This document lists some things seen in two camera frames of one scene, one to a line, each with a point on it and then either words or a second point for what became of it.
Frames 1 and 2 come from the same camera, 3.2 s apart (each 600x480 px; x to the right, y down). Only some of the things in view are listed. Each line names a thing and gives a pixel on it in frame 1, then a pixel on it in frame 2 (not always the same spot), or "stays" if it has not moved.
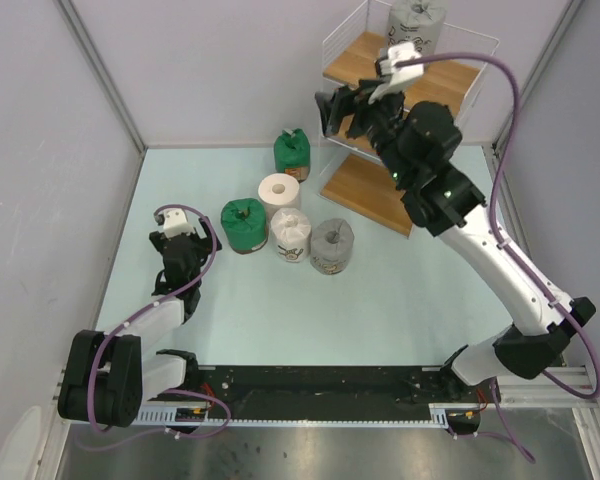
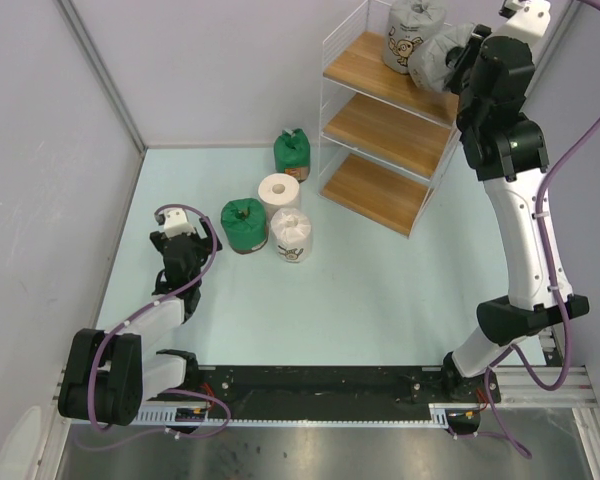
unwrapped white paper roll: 279,191 stays
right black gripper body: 382,116 to 459,74
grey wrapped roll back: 416,21 stays
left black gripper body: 201,246 stays
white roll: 292,233 stays
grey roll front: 331,246 to 427,57
